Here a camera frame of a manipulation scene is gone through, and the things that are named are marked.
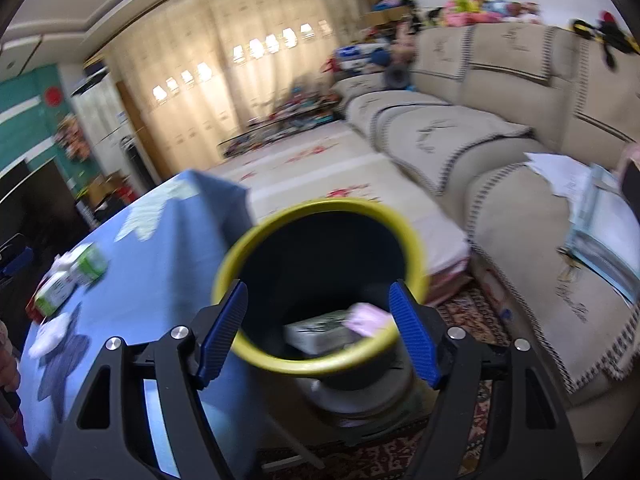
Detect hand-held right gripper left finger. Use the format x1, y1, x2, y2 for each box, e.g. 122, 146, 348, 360
52, 281, 249, 480

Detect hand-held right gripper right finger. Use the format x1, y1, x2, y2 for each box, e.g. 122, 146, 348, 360
388, 281, 583, 480

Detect pink carton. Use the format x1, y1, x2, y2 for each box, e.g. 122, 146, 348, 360
347, 303, 396, 337

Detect green white carton box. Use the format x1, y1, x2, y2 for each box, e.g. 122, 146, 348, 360
285, 310, 366, 356

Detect yellow rimmed black bin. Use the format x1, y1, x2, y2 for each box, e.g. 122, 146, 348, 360
211, 199, 428, 418

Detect person's left forearm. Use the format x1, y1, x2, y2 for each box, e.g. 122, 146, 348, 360
0, 320, 28, 448

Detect blue tablecloth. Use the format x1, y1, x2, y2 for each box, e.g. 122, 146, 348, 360
17, 170, 261, 480

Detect green white bottle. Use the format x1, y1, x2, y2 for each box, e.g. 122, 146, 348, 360
34, 271, 77, 318

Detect white foam net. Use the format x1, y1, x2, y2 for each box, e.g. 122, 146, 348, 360
27, 312, 72, 358

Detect open cardboard box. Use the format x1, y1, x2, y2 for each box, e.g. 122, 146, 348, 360
87, 172, 126, 206

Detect black tower fan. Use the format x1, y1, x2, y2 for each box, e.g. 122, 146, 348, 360
121, 135, 151, 188

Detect beige sofa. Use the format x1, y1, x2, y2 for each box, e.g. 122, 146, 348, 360
332, 22, 640, 408

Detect stack of booklets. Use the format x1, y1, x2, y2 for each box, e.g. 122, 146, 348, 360
557, 164, 640, 306

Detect white papers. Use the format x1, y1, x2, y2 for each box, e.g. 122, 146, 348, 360
524, 152, 593, 198

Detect large black television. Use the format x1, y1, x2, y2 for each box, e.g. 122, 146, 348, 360
0, 155, 71, 271

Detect beige curtains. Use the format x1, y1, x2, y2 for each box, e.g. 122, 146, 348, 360
105, 0, 371, 171

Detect white standing air conditioner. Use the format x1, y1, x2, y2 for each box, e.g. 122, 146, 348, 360
70, 67, 156, 186

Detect hanging flower decoration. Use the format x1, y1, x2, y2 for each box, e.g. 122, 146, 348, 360
57, 112, 96, 161

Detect grey round cushion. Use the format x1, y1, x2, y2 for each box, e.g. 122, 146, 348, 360
382, 65, 411, 92

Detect pile of plush toys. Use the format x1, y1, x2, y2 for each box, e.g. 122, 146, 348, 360
425, 0, 543, 28

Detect cardboard box stack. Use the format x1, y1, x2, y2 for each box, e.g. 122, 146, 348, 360
356, 0, 411, 28

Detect black yellow plush toy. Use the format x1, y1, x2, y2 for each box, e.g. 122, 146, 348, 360
570, 10, 640, 68

